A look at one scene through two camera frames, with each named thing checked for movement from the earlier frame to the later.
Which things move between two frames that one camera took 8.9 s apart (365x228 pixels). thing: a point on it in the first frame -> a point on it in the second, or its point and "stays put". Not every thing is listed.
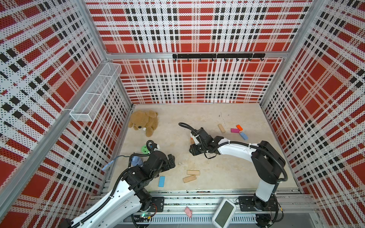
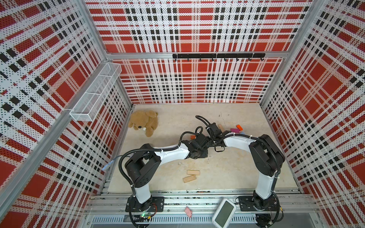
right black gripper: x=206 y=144 -> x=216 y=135
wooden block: x=193 y=172 stays put
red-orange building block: x=239 y=127 stays put
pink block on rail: x=188 y=212 stays put
